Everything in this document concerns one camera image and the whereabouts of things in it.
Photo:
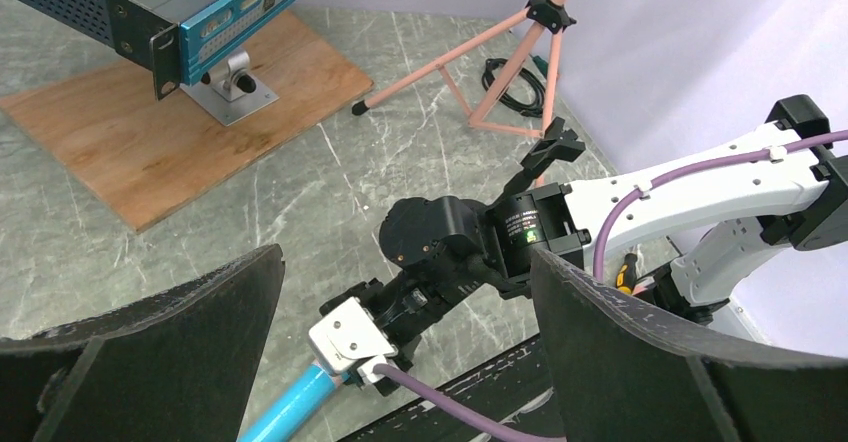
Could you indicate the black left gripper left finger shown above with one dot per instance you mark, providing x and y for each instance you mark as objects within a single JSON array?
[{"x": 178, "y": 365}]

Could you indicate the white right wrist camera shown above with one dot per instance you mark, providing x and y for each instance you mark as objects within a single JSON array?
[{"x": 347, "y": 341}]

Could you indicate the small metal bracket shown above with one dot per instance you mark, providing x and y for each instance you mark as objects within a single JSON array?
[{"x": 229, "y": 91}]

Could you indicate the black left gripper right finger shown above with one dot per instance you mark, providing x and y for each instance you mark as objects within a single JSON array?
[{"x": 625, "y": 370}]

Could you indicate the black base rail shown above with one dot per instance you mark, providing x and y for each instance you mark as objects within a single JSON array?
[{"x": 513, "y": 388}]

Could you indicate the wooden board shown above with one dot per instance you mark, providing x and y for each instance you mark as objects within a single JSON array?
[{"x": 146, "y": 158}]

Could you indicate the black round disc stand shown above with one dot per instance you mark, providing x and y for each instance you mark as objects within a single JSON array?
[{"x": 558, "y": 143}]

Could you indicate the blue cylindrical tube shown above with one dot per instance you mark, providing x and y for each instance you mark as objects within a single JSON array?
[{"x": 295, "y": 406}]

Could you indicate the dark grey network switch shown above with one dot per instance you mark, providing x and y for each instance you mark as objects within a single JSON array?
[{"x": 178, "y": 41}]

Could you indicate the green orange screwdriver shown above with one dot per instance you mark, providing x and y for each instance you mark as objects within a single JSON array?
[{"x": 627, "y": 276}]

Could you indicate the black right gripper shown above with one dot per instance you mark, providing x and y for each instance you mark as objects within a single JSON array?
[{"x": 403, "y": 309}]

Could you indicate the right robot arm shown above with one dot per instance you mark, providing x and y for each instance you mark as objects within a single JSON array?
[{"x": 779, "y": 186}]

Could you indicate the pink music stand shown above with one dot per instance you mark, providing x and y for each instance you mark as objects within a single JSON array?
[{"x": 546, "y": 17}]

